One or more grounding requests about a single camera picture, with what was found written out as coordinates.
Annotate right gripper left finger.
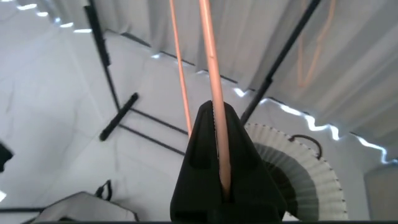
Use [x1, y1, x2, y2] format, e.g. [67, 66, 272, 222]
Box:
[170, 100, 224, 222]

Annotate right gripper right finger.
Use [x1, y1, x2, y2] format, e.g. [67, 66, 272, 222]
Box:
[211, 101, 287, 222]

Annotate pink clothes hanger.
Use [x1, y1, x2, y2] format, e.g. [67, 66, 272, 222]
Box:
[297, 0, 337, 88]
[169, 0, 233, 196]

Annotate white laundry basket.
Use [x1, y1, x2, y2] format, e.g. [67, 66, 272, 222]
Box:
[244, 123, 348, 222]

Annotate black clothes rack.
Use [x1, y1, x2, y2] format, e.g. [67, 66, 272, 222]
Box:
[83, 0, 322, 156]

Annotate black cable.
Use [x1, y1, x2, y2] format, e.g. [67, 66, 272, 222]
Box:
[95, 179, 113, 202]

